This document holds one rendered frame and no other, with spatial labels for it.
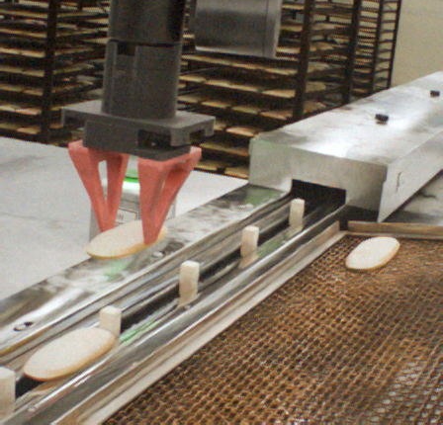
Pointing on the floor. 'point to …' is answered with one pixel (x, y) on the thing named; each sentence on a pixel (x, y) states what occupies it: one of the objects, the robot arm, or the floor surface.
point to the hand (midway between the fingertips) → (129, 227)
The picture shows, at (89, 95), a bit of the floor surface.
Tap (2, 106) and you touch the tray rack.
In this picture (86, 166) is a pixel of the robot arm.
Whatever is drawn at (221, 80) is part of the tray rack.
